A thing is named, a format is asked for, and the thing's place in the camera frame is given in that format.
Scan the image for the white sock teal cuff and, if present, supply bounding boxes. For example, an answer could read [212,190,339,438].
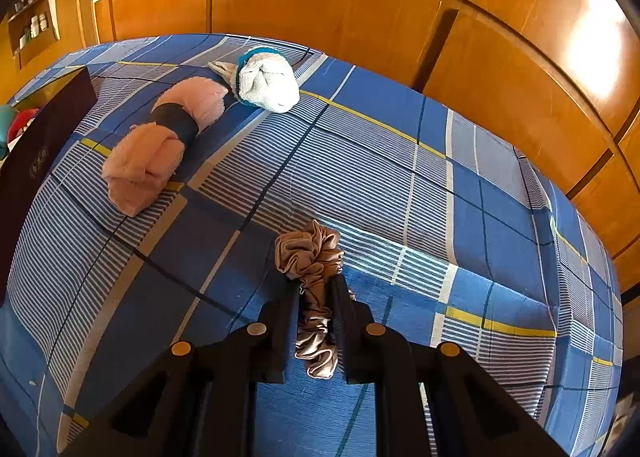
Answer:
[235,48,301,114]

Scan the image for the red soft item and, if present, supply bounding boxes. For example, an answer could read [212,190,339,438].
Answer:
[9,108,41,142]

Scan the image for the blue plaid bed blanket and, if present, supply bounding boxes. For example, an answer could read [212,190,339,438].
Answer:
[0,33,626,457]

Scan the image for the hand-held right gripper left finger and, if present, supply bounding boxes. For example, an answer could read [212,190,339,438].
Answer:
[60,278,301,457]

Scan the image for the teal cloth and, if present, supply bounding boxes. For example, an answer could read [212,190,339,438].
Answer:
[0,104,16,160]

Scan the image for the wooden shelf niche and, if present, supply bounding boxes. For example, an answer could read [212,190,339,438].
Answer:
[6,0,63,70]

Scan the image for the pink towel roll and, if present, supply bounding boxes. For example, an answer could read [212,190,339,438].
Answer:
[101,78,228,216]

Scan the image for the cream cloth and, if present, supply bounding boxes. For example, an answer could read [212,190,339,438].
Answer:
[207,61,241,88]

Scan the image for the gold-lined dark box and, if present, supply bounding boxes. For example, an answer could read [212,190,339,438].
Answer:
[0,66,98,305]

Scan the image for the beige satin scrunchie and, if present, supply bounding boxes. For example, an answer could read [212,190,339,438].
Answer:
[274,219,357,380]

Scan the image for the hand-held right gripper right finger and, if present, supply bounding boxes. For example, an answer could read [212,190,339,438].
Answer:
[327,274,571,457]

